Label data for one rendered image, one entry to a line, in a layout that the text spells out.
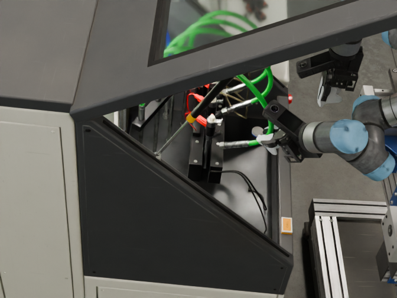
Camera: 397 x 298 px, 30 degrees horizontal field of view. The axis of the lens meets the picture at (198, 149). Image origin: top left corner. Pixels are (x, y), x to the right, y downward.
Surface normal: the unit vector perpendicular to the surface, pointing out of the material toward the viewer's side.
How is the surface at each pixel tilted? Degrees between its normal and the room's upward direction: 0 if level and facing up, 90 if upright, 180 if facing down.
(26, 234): 90
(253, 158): 0
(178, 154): 0
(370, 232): 0
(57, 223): 90
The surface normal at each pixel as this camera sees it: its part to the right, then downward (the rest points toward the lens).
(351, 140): 0.50, -0.02
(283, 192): 0.09, -0.66
